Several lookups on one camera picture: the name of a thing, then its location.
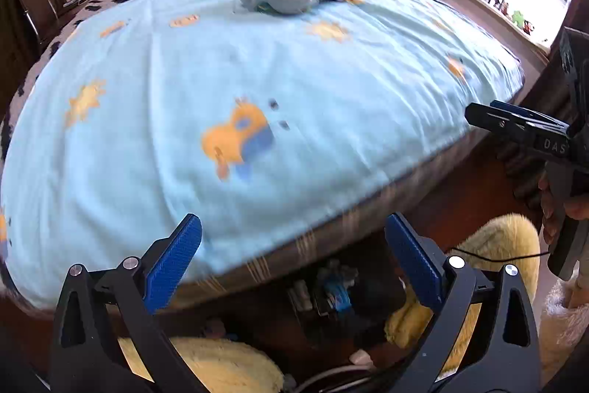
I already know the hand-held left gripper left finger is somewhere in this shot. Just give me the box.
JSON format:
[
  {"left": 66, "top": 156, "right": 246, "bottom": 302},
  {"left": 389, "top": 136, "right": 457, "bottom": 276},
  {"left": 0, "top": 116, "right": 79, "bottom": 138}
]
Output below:
[{"left": 49, "top": 213, "right": 217, "bottom": 393}]

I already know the light blue printed cloth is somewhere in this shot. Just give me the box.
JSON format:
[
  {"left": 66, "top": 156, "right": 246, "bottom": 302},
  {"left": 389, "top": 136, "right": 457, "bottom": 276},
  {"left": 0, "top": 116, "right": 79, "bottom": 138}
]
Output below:
[{"left": 0, "top": 0, "right": 526, "bottom": 312}]

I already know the person's right hand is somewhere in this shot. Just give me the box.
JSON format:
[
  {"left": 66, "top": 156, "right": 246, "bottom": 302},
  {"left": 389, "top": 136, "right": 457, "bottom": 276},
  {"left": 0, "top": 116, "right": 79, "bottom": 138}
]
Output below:
[{"left": 537, "top": 169, "right": 557, "bottom": 247}]

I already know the black thin cord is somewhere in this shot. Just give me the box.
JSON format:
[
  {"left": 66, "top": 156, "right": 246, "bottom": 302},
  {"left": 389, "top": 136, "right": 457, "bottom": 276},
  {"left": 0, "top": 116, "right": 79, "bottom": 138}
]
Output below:
[{"left": 453, "top": 247, "right": 551, "bottom": 261}]

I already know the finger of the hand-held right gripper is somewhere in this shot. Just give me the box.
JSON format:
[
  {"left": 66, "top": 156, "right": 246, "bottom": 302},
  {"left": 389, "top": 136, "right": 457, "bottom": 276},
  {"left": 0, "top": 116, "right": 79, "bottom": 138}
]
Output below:
[
  {"left": 490, "top": 99, "right": 572, "bottom": 131},
  {"left": 465, "top": 102, "right": 570, "bottom": 145}
]

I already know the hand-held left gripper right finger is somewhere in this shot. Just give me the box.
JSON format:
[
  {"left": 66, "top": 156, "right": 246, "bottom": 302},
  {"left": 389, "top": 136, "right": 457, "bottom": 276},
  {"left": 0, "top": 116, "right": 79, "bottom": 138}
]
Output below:
[{"left": 382, "top": 211, "right": 543, "bottom": 393}]

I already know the white charger cable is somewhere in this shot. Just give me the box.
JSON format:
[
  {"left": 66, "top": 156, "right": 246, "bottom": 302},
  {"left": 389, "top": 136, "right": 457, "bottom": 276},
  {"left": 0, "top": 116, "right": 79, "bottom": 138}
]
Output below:
[{"left": 293, "top": 349, "right": 374, "bottom": 393}]

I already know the dark wooden chair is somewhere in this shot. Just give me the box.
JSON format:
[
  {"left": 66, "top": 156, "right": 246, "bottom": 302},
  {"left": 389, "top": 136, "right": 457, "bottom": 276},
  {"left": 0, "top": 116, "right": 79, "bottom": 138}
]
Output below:
[{"left": 21, "top": 0, "right": 61, "bottom": 49}]

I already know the cream fuzzy cloth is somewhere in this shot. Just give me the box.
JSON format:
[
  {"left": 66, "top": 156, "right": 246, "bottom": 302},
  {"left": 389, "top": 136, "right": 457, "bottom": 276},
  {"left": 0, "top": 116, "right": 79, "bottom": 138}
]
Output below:
[{"left": 537, "top": 277, "right": 589, "bottom": 385}]

